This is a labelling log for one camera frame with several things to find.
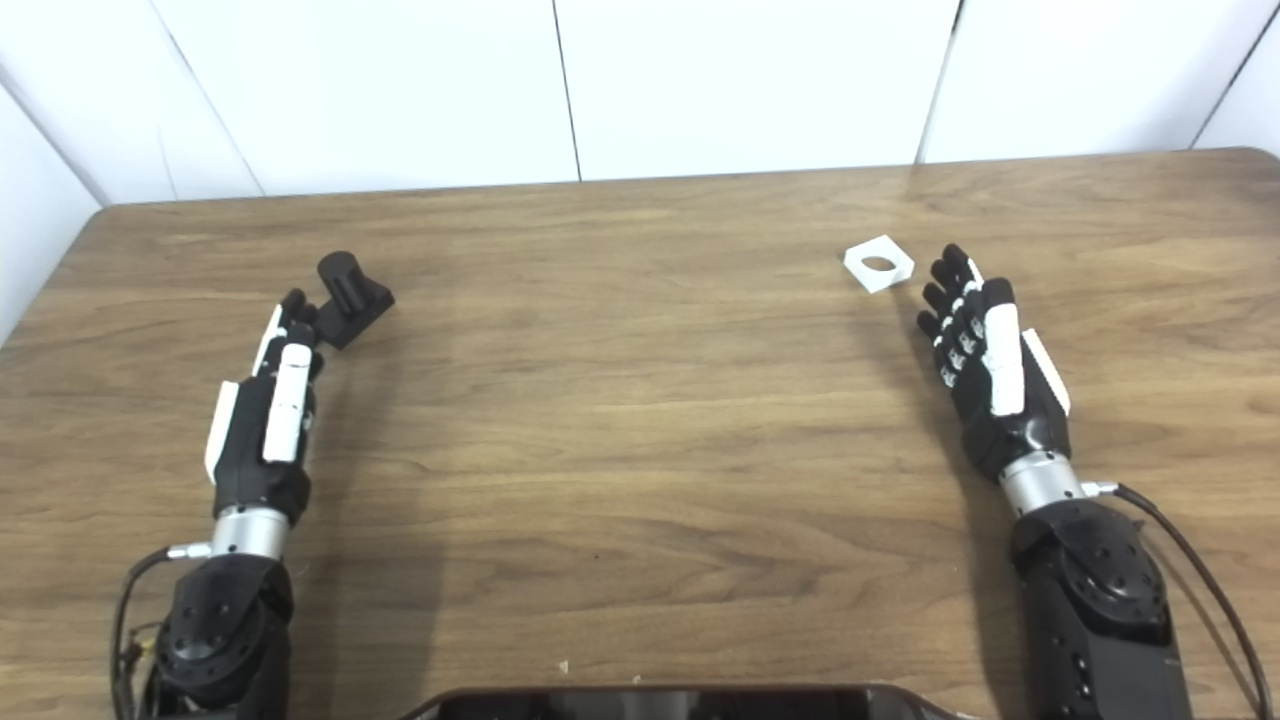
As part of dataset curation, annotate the white and black left hand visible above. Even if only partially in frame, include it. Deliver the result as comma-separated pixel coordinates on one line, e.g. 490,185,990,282
204,288,326,526

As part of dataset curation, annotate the white and black right hand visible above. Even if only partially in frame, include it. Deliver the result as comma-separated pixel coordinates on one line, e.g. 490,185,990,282
917,244,1073,483

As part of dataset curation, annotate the black peg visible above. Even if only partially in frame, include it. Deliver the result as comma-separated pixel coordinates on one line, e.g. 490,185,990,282
316,251,396,351

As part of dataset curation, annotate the white square piece with hole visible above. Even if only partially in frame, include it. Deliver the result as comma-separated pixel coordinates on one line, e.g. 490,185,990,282
843,235,915,295

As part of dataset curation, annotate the black robot chest edge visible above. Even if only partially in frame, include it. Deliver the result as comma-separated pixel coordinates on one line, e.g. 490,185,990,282
395,685,976,720

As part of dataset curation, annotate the thick black left wrist cable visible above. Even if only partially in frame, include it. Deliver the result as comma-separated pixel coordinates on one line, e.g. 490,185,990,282
110,545,216,720

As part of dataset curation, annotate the thick black wrist cable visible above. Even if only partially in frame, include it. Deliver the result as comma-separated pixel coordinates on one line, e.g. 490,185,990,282
1085,482,1273,720
110,545,216,720

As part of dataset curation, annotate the thick black right wrist cable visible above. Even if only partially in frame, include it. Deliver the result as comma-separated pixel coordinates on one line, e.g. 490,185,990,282
1085,482,1273,720

